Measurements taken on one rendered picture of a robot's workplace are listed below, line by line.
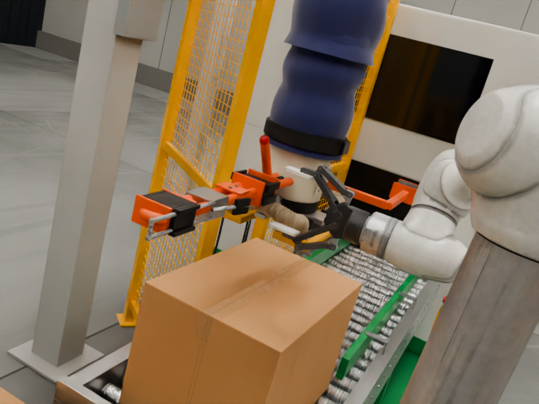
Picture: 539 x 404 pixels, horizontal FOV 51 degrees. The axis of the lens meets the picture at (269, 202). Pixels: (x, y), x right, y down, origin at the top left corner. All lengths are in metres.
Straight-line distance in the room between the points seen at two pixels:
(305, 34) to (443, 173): 0.49
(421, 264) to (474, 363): 0.51
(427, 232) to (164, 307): 0.67
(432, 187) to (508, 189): 0.60
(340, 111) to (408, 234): 0.41
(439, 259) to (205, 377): 0.64
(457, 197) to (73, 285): 1.78
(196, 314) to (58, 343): 1.37
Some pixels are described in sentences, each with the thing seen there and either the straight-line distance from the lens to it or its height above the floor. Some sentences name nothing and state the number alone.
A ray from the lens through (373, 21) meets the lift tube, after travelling 1.44.
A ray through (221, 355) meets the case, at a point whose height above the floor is 0.87.
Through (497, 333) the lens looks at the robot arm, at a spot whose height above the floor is 1.37.
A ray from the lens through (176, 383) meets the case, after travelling 1.52.
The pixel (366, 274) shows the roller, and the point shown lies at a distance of 3.12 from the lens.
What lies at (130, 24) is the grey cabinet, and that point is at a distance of 2.24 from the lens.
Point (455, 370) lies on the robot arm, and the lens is 0.70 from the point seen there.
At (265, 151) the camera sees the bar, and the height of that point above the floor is 1.36.
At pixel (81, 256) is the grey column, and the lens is 2.52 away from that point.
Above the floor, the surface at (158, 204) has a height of 1.29.
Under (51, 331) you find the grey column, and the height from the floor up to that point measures 0.17.
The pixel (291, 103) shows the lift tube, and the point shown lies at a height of 1.46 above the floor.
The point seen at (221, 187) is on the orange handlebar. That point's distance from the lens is 1.21.
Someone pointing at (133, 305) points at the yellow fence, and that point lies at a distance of 3.06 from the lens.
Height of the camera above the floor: 1.60
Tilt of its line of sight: 16 degrees down
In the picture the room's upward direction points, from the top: 15 degrees clockwise
